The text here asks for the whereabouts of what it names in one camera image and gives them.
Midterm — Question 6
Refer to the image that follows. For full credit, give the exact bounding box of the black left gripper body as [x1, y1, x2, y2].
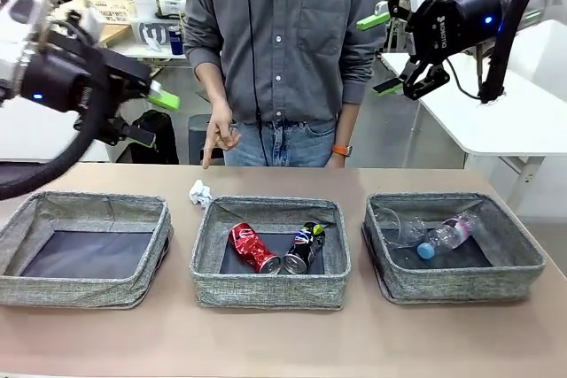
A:
[21, 48, 120, 125]

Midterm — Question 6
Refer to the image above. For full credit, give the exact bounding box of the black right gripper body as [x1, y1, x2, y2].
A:
[409, 0, 510, 65]

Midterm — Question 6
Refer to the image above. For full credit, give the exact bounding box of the clear plastic cup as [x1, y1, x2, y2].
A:
[374, 207, 429, 249]

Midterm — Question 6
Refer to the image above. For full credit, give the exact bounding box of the clear bottle with blue cap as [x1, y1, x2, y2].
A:
[416, 212, 480, 260]

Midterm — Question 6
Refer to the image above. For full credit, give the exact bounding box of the crushed red soda can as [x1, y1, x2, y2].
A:
[228, 221, 283, 275]

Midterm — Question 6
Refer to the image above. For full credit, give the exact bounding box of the crushed black soda can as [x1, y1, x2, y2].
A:
[282, 221, 327, 275]

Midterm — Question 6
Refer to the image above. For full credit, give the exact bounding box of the person's right forearm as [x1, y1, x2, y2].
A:
[194, 63, 231, 107]

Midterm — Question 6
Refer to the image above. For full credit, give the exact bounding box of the person's left forearm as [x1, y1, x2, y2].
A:
[334, 101, 360, 147]

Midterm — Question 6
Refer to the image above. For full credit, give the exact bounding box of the person's right hand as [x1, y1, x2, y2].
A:
[201, 102, 243, 171]

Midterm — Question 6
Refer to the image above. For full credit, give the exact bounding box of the black backpack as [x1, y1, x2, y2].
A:
[130, 109, 180, 166]

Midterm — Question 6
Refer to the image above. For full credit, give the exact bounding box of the white box with logo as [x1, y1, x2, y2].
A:
[136, 21, 172, 48]

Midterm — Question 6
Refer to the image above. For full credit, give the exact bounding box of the white side table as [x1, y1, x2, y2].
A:
[108, 43, 187, 100]

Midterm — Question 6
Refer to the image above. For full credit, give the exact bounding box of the blue drink can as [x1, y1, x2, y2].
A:
[168, 26, 183, 56]

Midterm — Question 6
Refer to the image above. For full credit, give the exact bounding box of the grey plastic stool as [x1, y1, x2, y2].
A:
[188, 114, 225, 166]

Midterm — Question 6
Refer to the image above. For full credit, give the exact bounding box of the white lattice crate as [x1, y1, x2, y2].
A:
[70, 0, 136, 20]

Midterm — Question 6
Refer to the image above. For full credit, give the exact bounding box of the large white table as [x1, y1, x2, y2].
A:
[380, 19, 567, 220]

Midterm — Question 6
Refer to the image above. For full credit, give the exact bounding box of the crumpled white paper ball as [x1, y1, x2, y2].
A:
[189, 179, 214, 208]

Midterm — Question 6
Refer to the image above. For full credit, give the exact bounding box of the person in grey shirt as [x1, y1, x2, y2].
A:
[182, 0, 377, 169]

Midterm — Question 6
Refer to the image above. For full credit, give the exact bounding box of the grey fabric basket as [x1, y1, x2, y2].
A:
[361, 192, 547, 306]
[0, 191, 174, 311]
[190, 195, 352, 312]

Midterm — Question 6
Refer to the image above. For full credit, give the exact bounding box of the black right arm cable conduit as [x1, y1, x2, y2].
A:
[478, 0, 559, 107]

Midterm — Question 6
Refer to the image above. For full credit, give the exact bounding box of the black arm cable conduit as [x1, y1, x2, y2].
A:
[0, 81, 112, 202]
[478, 0, 559, 107]

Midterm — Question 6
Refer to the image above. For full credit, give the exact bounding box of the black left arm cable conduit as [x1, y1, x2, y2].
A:
[0, 81, 112, 202]

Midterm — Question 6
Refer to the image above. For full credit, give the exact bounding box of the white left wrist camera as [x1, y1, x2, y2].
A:
[66, 6, 105, 45]

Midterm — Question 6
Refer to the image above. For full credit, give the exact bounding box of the thin black hanging cord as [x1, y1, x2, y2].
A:
[245, 0, 269, 166]

